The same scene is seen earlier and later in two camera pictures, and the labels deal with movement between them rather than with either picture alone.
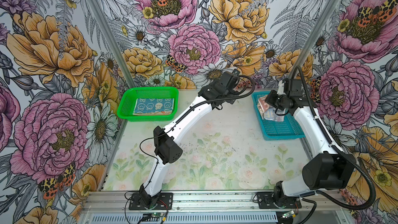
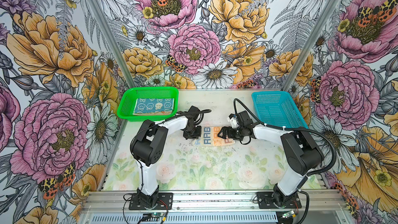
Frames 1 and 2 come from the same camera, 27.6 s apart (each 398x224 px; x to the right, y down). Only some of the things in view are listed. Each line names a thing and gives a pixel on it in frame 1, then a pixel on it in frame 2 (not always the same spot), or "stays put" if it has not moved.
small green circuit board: x=156 y=214 stays put
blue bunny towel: x=153 y=106 stays put
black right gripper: x=269 y=99 to x=224 y=130
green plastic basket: x=126 y=107 stays put
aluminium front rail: x=111 y=200 stays put
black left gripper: x=231 y=96 to x=195 y=136
